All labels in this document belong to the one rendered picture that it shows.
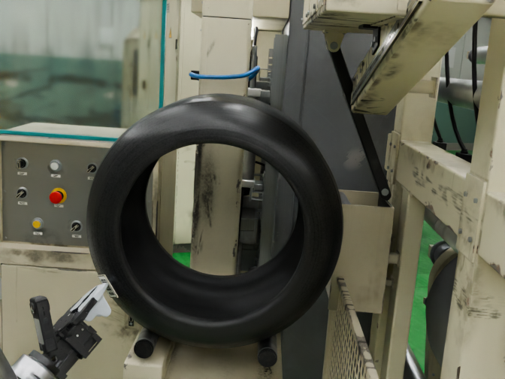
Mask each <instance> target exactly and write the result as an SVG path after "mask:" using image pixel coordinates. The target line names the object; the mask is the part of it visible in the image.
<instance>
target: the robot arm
mask: <svg viewBox="0 0 505 379"><path fill-rule="evenodd" d="M107 285H108V284H107V283H103V284H100V285H98V286H96V287H94V288H93V289H92V290H90V291H89V292H88V293H87V294H86V295H84V296H83V297H82V298H80V299H79V300H78V301H77V302H76V303H75V304H74V305H72V306H71V307H70V308H69V309H68V310H67V311H66V312H65V314H64V315H63V316H62V317H60V318H59V319H58V320H57V321H56V323H55V324H54V326H53V323H52V319H51V315H50V304H49V301H48V299H47V297H45V296H36V297H32V298H30V300H29V301H30V303H29V305H30V310H31V312H32V315H33V319H34V322H35V329H36V333H37V337H38V343H39V347H40V350H41V351H43V353H42V354H41V353H39V352H38V351H36V350H33V351H32V352H31V353H30V354H29V355H26V354H23V355H22V356H21V357H20V358H19V359H18V360H17V361H16V362H15V363H14V364H13V365H12V366H11V365H10V363H9V362H8V360H7V358H6V356H5V355H4V353H3V351H2V349H1V348H0V379H66V378H67V374H66V373H67V372H68V371H69V370H70V369H71V367H72V366H73V365H74V364H75V362H76V361H78V359H82V358H84V359H86V358H87V357H88V355H90V354H91V352H92V351H93V350H94V349H95V347H96V346H97V345H98V344H99V342H100V341H101V340H102V338H101V337H100V336H99V335H98V334H97V332H96V331H95V330H94V329H93V328H92V327H91V326H88V325H87V324H86V323H84V320H85V321H88V322H89V321H92V320H93V319H94V318H95V317H96V316H97V317H108V316H109V315H110V313H111V309H110V306H109V305H108V303H107V301H106V300H105V298H104V296H103V293H104V291H105V290H106V289H107ZM96 342H97V343H96ZM95 343H96V344H95ZM94 344H95V346H94V347H92V346H93V345H94ZM91 348H92V349H91ZM90 349H91V350H90ZM89 350H90V351H89ZM51 359H52V360H51Z"/></svg>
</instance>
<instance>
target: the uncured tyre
mask: <svg viewBox="0 0 505 379"><path fill-rule="evenodd" d="M194 144H226V145H230V146H234V147H239V148H241V149H244V150H247V151H249V152H251V153H254V154H255V155H257V156H259V157H261V158H262V159H263V160H265V161H266V162H268V163H269V164H271V165H272V166H273V167H274V168H275V169H276V170H278V172H279V173H281V175H282V176H283V177H284V178H285V179H286V181H287V182H288V183H289V185H290V187H291V188H292V190H293V191H294V193H295V195H296V197H297V199H298V213H297V217H296V221H295V225H294V228H293V230H292V233H291V235H290V236H289V239H288V240H287V242H286V243H285V244H284V246H283V247H282V248H281V250H280V251H279V252H278V253H277V254H276V255H275V256H274V257H273V258H271V259H270V260H269V261H267V262H266V263H265V264H263V265H261V266H259V267H258V268H255V269H253V270H251V271H247V272H244V273H241V274H233V275H213V274H205V273H202V272H199V271H196V270H194V269H191V268H189V267H187V266H185V265H184V264H182V263H180V262H178V261H177V260H176V259H175V258H174V257H173V256H171V255H170V254H169V253H168V252H167V251H166V250H165V248H164V247H163V246H162V245H161V244H160V243H159V241H158V239H157V237H156V236H155V234H154V232H153V230H152V227H151V225H150V221H149V218H148V214H147V186H148V183H149V179H150V175H151V174H152V171H153V169H154V167H155V165H156V163H157V162H158V160H159V159H160V157H161V156H164V155H165V154H167V153H170V152H171V151H173V150H176V149H179V148H181V147H186V146H189V145H194ZM86 234H87V240H88V245H89V252H90V255H91V257H92V261H93V264H94V266H95V270H96V271H97V273H98V275H101V274H105V275H106V277H107V279H108V280H109V282H110V284H111V286H112V287H113V289H114V290H115V292H116V294H117V295H118V298H112V299H113V300H114V301H115V302H116V303H117V304H118V305H119V306H120V307H121V308H122V309H123V310H124V311H125V312H126V313H127V314H128V315H129V316H130V317H131V318H132V319H133V320H134V321H136V322H137V323H139V324H140V325H142V326H143V327H144V328H146V329H148V330H149V331H151V332H153V333H155V334H157V335H159V336H161V337H163V338H166V339H168V340H170V341H173V342H176V343H179V344H184V345H187V346H191V347H200V348H208V349H225V348H233V347H242V346H246V345H249V344H254V343H256V342H259V341H263V340H265V339H267V338H270V337H271V336H273V335H276V334H277V333H279V332H282V331H283V330H284V329H286V328H288V327H289V326H291V325H292V324H293V323H294V322H296V321H297V320H298V319H299V318H301V317H302V316H303V315H304V314H305V313H306V312H307V311H308V310H309V309H310V308H311V307H312V306H313V304H314V303H315V302H316V300H317V299H318V298H319V297H320V295H321V294H322V292H323V290H324V289H325V287H326V286H327V284H328V282H329V281H330V279H331V276H332V274H333V272H334V269H335V267H336V264H337V261H338V258H339V255H340V249H341V245H342V240H343V208H342V203H341V199H340V193H339V190H338V187H337V184H336V181H335V179H334V175H333V174H332V172H331V169H330V168H329V166H328V163H327V162H326V161H325V159H324V157H323V155H322V154H321V152H320V150H319V148H318V147H317V146H316V144H315V143H314V141H313V140H312V138H311V137H310V136H309V135H308V134H307V133H306V132H305V131H304V130H303V129H302V128H301V127H300V126H299V125H298V124H297V123H296V122H295V121H294V120H293V119H292V118H290V117H289V116H287V115H286V114H284V113H283V112H282V111H279V110H278V109H276V108H274V107H272V106H270V105H268V104H266V103H264V102H261V101H259V100H256V99H252V98H249V97H246V96H239V95H233V94H225V93H212V94H203V95H198V96H191V97H188V98H185V99H181V100H179V101H176V102H173V103H171V104H169V105H166V106H164V107H162V108H160V109H158V110H156V111H154V112H152V113H150V114H148V115H146V116H145V117H143V118H141V119H140V120H139V121H137V122H136V123H134V124H133V125H132V126H130V127H129V128H128V129H127V130H126V131H125V132H124V133H122V134H121V136H119V138H118V139H117V140H116V141H115V142H114V143H113V145H112V146H111V148H110V149H109V151H107V153H106V155H105V156H104V158H103V160H102V161H101V164H100V165H99V167H98V170H97V172H96V173H95V176H94V179H93V182H92V186H91V189H90V192H89V198H88V204H87V212H86Z"/></svg>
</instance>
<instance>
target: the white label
mask: <svg viewBox="0 0 505 379"><path fill-rule="evenodd" d="M98 278H99V280H100V281H101V283H107V284H108V285H107V289H106V290H107V293H108V294H109V296H110V297H111V298H118V295H117V294H116V292H115V290H114V289H113V287H112V286H111V284H110V282H109V280H108V279H107V277H106V275H105V274H101V275H98Z"/></svg>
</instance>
